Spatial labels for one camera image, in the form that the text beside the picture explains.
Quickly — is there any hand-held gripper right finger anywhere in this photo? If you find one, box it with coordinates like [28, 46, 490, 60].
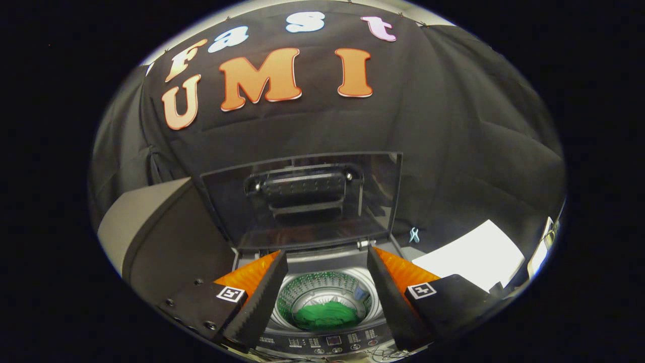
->
[367, 246, 504, 353]

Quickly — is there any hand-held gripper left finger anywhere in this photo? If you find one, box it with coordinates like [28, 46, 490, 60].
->
[156, 250, 289, 353]

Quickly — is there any green polo shirt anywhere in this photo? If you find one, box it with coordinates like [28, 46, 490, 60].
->
[292, 297, 361, 331]

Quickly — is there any grey washing machine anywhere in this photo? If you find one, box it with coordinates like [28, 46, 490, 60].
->
[232, 237, 419, 361]

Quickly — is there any grey cabinet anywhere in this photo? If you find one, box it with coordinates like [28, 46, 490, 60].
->
[97, 176, 237, 303]

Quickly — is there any black backdrop cloth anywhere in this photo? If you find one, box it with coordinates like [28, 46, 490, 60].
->
[88, 0, 565, 283]

